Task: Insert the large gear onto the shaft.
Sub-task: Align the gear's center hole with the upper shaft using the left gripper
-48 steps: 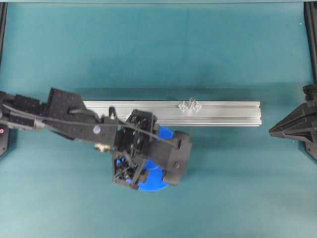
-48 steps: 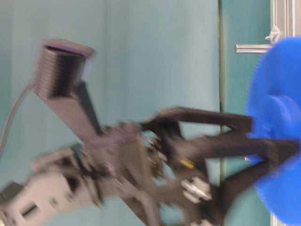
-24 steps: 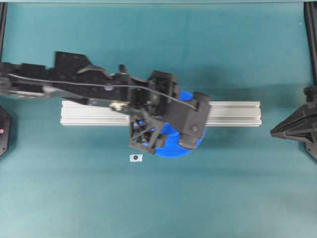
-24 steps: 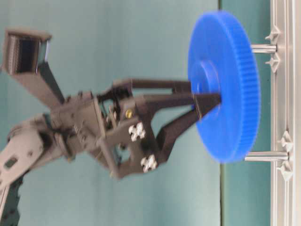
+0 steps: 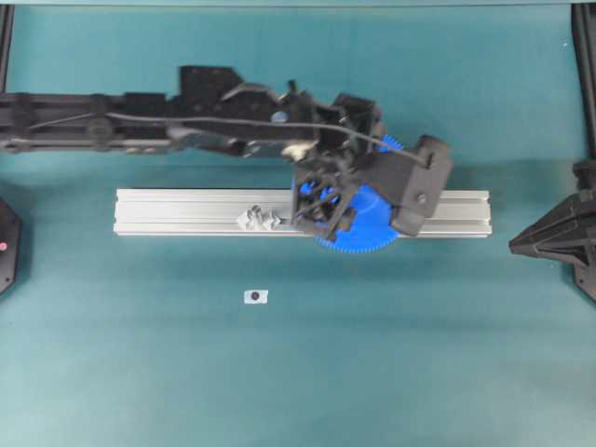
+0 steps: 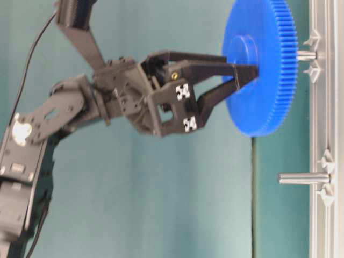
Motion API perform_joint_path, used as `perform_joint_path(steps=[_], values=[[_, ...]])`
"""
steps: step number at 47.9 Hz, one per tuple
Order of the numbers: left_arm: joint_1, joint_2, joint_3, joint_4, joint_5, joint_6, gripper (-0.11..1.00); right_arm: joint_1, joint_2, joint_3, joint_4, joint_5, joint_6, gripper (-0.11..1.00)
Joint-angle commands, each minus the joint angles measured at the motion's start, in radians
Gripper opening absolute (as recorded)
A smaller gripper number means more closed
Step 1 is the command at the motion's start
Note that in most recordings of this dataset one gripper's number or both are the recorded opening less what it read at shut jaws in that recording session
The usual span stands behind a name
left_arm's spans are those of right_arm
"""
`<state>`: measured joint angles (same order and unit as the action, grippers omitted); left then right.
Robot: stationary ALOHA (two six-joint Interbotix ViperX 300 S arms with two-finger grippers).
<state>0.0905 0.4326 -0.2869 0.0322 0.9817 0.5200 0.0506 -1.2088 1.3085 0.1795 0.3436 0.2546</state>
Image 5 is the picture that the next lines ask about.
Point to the black right gripper lattice finger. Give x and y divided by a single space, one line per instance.
565 234

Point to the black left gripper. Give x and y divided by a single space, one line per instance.
321 195

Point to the large blue plastic gear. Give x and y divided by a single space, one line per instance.
370 230

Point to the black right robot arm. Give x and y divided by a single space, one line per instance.
584 276

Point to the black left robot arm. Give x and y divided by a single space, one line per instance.
215 110

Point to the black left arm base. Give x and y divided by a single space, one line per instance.
11 225

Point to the white marker sticker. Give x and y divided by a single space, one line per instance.
255 297

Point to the left clear shaft mount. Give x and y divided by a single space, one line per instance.
254 219

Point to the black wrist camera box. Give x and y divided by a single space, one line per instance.
410 181

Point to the silver aluminium extrusion rail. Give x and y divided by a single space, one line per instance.
214 212

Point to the black right frame post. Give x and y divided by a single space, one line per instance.
583 28

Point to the black frame post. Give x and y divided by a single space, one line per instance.
6 27
583 28

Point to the black left frame post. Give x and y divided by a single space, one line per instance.
6 27

